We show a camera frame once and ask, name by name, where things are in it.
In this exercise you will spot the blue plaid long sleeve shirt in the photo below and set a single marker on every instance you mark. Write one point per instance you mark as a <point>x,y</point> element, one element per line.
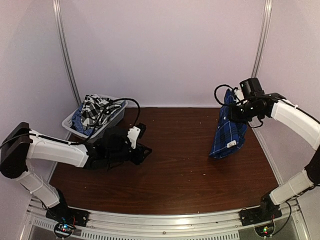
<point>229,135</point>

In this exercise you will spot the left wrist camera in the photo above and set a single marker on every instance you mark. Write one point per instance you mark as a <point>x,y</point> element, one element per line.
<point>135,133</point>

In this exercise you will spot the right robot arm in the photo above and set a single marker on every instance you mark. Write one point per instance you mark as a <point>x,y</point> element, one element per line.
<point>252,102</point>

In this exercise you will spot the circuit board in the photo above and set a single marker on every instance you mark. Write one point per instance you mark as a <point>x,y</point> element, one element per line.
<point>265,230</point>
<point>63,230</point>

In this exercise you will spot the blue patterned shirt in basket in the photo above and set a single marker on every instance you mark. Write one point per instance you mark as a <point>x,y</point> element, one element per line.
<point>83,121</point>

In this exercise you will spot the right circuit board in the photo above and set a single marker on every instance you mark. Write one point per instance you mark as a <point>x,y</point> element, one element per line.
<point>265,230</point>

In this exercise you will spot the left circuit board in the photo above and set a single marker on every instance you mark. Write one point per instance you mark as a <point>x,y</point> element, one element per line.
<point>63,230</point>

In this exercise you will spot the left aluminium frame post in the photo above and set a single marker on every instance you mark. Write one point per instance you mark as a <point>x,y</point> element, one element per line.
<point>65,52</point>

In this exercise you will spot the grey plastic laundry basket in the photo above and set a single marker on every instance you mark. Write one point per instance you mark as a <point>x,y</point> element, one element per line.
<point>66,123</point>

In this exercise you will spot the front aluminium rail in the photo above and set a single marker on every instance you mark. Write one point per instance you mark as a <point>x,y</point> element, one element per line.
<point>221,225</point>

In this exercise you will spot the right aluminium frame post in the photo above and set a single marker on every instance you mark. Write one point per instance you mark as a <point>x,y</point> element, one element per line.
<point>264,31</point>

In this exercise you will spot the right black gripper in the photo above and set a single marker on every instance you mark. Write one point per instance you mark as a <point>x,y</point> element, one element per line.
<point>233,116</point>

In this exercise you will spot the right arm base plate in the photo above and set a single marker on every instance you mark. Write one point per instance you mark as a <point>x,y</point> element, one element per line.
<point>252,216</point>

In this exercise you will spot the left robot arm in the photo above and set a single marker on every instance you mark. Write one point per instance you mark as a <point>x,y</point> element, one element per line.
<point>117,145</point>

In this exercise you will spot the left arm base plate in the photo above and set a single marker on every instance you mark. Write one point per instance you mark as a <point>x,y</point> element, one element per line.
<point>75,217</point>

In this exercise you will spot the black white checked shirt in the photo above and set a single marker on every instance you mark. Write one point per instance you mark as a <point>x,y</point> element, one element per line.
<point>98,110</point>

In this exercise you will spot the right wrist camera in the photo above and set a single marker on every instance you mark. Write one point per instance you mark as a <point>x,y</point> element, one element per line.
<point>238,94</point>

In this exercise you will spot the aluminium frame post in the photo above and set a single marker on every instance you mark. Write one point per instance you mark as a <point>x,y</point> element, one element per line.
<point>264,31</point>
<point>65,52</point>

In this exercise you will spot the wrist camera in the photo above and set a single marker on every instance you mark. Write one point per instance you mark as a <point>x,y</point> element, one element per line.
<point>238,94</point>
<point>135,133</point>

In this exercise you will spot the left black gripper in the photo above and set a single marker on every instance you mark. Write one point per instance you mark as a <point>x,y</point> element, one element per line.
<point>139,157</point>

